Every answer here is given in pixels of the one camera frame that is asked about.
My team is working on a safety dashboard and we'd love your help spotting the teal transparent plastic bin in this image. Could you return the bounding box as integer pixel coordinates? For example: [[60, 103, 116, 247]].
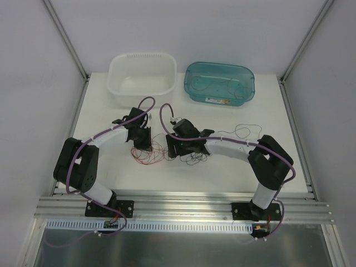
[[184, 62, 255, 106]]

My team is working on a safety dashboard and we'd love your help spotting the aluminium frame post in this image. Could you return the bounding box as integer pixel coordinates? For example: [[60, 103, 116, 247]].
[[41, 0, 89, 81], [280, 0, 335, 84]]

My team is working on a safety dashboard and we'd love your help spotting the right aluminium frame post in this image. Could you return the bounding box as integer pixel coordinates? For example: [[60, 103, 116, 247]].
[[280, 0, 335, 84]]

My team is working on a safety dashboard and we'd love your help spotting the left aluminium frame post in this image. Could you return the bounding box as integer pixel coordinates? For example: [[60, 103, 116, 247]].
[[41, 0, 89, 81]]

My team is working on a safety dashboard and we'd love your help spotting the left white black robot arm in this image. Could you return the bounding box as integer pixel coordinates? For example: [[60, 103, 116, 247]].
[[53, 107, 152, 217]]

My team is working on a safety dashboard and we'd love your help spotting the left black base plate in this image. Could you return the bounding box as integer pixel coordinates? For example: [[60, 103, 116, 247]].
[[85, 200, 135, 218]]

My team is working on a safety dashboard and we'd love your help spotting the aluminium mounting rail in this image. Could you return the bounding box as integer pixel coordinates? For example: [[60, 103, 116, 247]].
[[34, 190, 335, 224]]

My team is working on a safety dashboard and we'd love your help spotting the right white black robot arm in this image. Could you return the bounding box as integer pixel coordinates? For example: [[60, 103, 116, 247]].
[[166, 117, 294, 221]]

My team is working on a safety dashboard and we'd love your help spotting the white slotted cable duct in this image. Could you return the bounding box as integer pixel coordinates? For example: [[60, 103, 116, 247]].
[[46, 219, 253, 234]]

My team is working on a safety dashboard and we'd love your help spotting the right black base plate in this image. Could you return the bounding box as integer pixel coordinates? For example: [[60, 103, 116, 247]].
[[231, 202, 281, 222]]

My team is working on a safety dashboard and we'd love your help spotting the black wire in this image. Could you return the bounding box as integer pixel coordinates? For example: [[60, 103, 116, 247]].
[[164, 124, 264, 166]]

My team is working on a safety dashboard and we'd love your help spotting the label sticker on bin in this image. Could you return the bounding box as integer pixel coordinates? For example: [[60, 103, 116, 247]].
[[205, 97, 231, 105]]

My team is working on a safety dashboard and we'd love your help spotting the white plastic tub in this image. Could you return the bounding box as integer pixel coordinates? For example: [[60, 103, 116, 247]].
[[106, 53, 177, 107]]

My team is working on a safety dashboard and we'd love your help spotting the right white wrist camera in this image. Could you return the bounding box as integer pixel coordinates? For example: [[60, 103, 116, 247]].
[[170, 116, 182, 125]]

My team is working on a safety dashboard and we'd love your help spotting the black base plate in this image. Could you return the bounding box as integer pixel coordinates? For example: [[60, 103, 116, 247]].
[[85, 200, 135, 218], [231, 202, 281, 222]]

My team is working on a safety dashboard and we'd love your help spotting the red wire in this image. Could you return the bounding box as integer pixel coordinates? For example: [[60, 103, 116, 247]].
[[130, 133, 170, 166]]

